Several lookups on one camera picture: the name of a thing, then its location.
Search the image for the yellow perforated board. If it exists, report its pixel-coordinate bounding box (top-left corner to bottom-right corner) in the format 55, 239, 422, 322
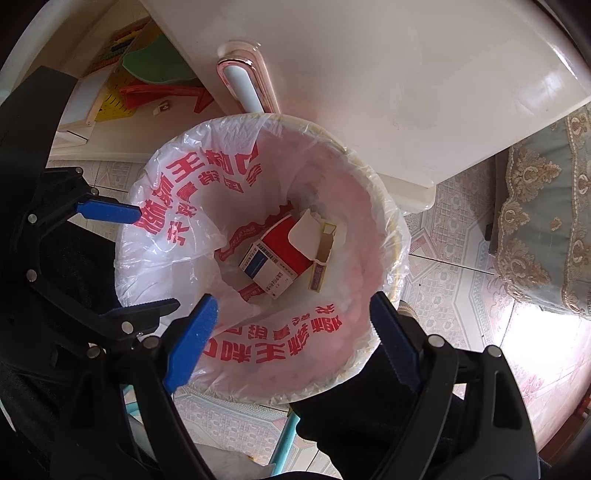
96, 74, 139, 121

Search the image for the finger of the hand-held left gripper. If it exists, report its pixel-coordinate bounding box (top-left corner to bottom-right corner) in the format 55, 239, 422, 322
25, 269, 182, 363
25, 166, 142, 243

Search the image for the cream wastebasket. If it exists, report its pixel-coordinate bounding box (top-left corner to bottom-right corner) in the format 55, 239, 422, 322
115, 113, 411, 407

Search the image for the red plastic item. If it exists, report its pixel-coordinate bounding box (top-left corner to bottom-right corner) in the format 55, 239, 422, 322
121, 83, 214, 112

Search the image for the brown patterned box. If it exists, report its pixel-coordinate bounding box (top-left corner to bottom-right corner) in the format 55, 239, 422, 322
308, 222, 338, 292

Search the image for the pink white drawer handle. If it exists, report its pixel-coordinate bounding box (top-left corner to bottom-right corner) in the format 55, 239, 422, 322
216, 41, 280, 114

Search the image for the person's leg in dark trousers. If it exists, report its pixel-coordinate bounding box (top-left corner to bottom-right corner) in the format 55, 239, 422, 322
288, 318, 467, 480

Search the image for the red white box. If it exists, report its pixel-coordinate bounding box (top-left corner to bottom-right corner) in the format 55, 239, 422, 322
239, 210, 320, 301

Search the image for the trash bin with plastic bag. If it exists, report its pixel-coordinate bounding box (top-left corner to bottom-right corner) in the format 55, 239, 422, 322
115, 112, 411, 407

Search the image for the person's light shoe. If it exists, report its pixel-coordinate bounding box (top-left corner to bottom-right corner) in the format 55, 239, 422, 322
397, 300, 422, 324

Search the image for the sofa with blue quilted cover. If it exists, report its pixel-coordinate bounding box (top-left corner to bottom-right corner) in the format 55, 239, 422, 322
489, 104, 591, 319

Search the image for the white coffee table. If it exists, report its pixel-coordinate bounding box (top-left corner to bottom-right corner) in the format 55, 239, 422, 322
0, 0, 591, 215

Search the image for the green plastic item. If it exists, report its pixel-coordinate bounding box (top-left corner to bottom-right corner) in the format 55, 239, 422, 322
122, 34, 200, 87

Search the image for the colourful abacus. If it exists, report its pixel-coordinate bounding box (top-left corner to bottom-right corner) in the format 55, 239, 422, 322
91, 25, 145, 71

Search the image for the white board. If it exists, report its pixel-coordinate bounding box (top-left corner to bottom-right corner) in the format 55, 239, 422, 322
59, 69, 117, 141

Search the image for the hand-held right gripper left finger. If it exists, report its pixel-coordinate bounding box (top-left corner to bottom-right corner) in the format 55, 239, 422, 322
69, 294, 219, 480

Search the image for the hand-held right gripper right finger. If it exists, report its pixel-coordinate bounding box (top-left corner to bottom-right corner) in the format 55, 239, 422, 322
369, 291, 543, 480

